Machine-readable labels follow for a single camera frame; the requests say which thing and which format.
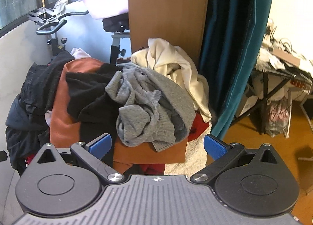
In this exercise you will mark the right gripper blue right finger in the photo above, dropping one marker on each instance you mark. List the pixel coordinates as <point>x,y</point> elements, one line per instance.
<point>225,156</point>

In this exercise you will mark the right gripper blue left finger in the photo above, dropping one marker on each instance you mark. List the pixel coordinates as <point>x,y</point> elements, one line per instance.
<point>88,156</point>

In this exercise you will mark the cream white hooded sweatshirt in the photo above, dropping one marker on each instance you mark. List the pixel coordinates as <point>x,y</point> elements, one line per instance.
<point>174,63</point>

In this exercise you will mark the cluttered black folding table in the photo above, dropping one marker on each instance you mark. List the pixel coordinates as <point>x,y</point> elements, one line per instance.
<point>279,76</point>

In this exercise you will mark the white fluffy rug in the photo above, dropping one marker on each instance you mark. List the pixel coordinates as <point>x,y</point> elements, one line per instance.
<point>195,157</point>

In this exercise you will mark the rust orange garment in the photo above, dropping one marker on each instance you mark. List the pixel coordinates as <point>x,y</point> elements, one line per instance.
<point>64,130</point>

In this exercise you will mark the black fleece garment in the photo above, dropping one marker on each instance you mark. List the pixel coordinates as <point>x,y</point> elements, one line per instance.
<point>90,105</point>

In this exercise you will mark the dark navy jacket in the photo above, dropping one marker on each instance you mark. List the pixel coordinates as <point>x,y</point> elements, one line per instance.
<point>26,126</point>

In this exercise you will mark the grey knit sweater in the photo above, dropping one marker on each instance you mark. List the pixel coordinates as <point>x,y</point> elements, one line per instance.
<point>153,108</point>

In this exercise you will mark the black exercise bike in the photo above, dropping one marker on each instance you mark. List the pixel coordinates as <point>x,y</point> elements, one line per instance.
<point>50,21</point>

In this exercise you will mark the teal curtain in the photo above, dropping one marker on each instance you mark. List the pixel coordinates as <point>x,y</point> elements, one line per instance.
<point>233,34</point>

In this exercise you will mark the wooden wardrobe panel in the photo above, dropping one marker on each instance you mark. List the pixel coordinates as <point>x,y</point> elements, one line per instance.
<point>180,22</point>

